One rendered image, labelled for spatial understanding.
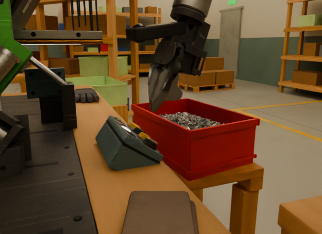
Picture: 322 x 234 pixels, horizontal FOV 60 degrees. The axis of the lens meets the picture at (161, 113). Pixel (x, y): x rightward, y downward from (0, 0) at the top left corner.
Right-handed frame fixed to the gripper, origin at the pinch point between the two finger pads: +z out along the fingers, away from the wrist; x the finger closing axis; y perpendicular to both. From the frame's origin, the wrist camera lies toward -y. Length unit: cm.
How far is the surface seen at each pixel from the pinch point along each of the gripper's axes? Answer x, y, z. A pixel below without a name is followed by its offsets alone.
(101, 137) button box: 1.4, -8.2, 8.9
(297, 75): 312, 528, -123
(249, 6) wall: 545, 561, -311
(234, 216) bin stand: -3.9, 32.6, 22.9
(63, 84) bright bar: 18.5, -13.6, 2.0
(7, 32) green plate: 7.1, -27.6, -5.2
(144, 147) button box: -10.6, -5.5, 6.6
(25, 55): 5.3, -24.3, -2.3
